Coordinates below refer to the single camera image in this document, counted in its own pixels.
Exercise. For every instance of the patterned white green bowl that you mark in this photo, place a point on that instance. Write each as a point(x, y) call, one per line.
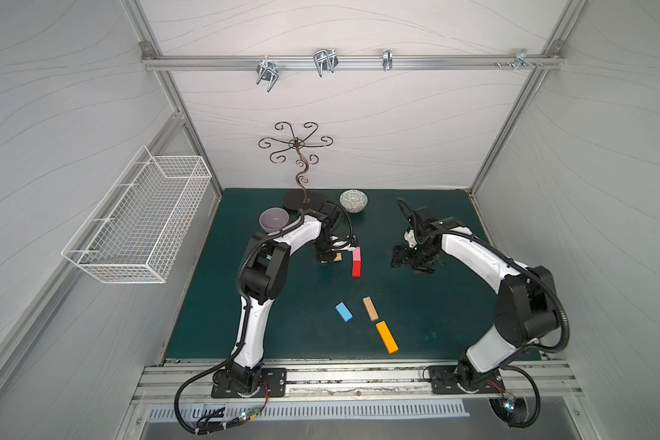
point(353, 201)

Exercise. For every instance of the aluminium crossbar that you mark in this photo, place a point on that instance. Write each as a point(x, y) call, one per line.
point(300, 63)

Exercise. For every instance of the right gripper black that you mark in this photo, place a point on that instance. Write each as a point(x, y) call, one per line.
point(412, 256)

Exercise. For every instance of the metal clamp far right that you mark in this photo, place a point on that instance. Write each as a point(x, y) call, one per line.
point(520, 62)

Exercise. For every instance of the red block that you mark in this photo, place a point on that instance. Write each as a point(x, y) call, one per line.
point(356, 269)

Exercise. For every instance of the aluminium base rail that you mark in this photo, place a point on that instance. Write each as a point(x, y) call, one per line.
point(306, 381)

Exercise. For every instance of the purple bowl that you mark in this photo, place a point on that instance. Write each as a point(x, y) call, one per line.
point(274, 219)

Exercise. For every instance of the white wire basket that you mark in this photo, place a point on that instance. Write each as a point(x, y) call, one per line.
point(135, 232)

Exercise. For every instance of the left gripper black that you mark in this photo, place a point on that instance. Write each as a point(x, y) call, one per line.
point(327, 250)

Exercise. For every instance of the yellow block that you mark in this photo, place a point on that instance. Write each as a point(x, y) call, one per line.
point(386, 337)

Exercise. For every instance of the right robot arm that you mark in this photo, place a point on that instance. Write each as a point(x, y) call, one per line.
point(528, 313)

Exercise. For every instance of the metal clamp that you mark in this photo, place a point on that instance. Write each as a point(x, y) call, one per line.
point(325, 61)
point(520, 62)
point(387, 60)
point(267, 72)

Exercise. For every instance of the brown metal jewelry stand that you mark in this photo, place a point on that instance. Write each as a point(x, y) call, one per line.
point(302, 149)

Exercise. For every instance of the white vent strip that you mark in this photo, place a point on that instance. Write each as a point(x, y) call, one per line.
point(318, 410)

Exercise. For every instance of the metal clamp far left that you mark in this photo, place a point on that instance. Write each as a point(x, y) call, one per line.
point(267, 72)

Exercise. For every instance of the blue block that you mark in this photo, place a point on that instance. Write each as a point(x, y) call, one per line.
point(344, 312)

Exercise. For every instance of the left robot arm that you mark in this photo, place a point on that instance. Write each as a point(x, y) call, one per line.
point(331, 218)

